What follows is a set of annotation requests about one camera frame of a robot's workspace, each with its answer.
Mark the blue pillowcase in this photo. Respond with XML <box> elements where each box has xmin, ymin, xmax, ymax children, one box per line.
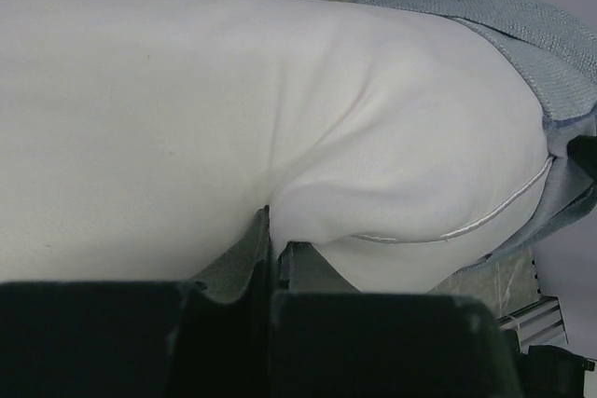
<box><xmin>353</xmin><ymin>0</ymin><xmax>596</xmax><ymax>270</ymax></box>

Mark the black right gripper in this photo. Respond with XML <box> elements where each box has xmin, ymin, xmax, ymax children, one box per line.
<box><xmin>567</xmin><ymin>135</ymin><xmax>597</xmax><ymax>183</ymax></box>

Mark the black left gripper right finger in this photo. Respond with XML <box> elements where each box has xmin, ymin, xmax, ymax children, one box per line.
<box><xmin>270</xmin><ymin>243</ymin><xmax>521</xmax><ymax>397</ymax></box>

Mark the white pillow insert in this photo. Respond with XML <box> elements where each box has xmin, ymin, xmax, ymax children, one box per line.
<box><xmin>1</xmin><ymin>0</ymin><xmax>553</xmax><ymax>293</ymax></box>

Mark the side aluminium rail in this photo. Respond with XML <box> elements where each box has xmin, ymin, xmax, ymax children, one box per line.
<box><xmin>498</xmin><ymin>296</ymin><xmax>568</xmax><ymax>351</ymax></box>

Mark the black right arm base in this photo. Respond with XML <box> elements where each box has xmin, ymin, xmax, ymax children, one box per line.
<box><xmin>516</xmin><ymin>345</ymin><xmax>596</xmax><ymax>398</ymax></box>

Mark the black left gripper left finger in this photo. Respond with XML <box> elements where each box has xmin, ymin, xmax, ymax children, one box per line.
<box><xmin>1</xmin><ymin>209</ymin><xmax>271</xmax><ymax>397</ymax></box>

